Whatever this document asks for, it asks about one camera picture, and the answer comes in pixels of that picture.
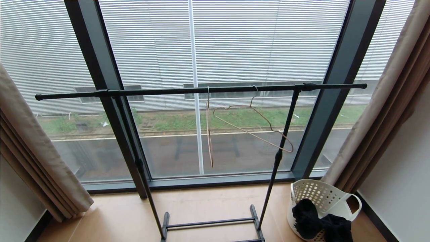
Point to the pink clothes hanger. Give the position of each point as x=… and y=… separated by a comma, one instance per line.
x=210, y=141
x=251, y=105

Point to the black clothes rack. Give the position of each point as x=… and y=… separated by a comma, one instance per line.
x=168, y=91

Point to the white laundry basket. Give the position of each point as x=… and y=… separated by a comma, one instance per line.
x=319, y=195

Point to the heap of black clothes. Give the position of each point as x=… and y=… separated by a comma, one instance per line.
x=312, y=218

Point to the window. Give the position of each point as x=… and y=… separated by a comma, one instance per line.
x=151, y=50

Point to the beige curtain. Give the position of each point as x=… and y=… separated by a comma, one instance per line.
x=386, y=101
x=33, y=151

